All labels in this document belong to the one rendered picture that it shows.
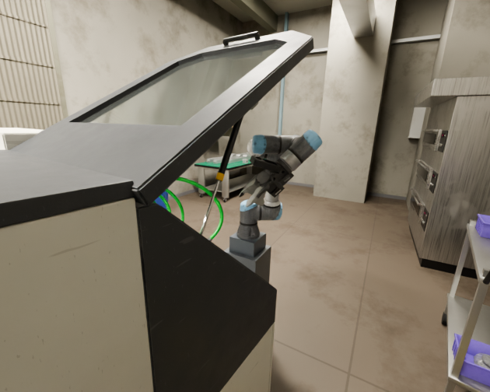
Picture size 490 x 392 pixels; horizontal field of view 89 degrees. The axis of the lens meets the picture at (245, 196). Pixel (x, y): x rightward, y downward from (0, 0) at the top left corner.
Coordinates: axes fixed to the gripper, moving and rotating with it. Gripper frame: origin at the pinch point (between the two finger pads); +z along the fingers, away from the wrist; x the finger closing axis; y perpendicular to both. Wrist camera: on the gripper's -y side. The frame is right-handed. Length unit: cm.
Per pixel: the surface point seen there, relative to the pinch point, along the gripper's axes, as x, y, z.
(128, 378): -48, -20, 33
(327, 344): 7, 156, 42
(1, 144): 21, -65, 42
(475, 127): 87, 190, -195
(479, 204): 56, 249, -152
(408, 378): -32, 175, 12
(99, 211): -41, -44, 10
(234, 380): -36, 27, 43
